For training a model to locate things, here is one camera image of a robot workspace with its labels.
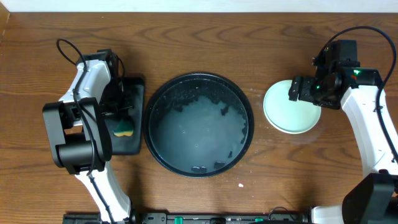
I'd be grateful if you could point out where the green yellow sponge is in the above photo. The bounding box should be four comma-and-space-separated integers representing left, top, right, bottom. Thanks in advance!
113, 119, 134, 137

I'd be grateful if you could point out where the light blue plate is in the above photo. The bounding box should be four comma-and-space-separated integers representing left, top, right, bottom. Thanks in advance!
263, 80, 322, 134

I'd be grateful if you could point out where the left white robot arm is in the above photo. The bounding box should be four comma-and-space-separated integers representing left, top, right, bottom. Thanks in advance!
42, 49, 135, 223

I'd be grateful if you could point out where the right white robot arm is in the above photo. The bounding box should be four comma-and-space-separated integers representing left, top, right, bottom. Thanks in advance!
289, 40, 397, 223

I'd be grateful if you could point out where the black rectangular tray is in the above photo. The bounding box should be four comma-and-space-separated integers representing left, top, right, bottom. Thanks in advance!
102, 77, 145, 156

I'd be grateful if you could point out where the black round tray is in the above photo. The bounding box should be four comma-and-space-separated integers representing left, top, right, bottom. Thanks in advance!
143, 72, 254, 178

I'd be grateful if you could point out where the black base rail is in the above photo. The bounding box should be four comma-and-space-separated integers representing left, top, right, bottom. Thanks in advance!
62, 205, 312, 224

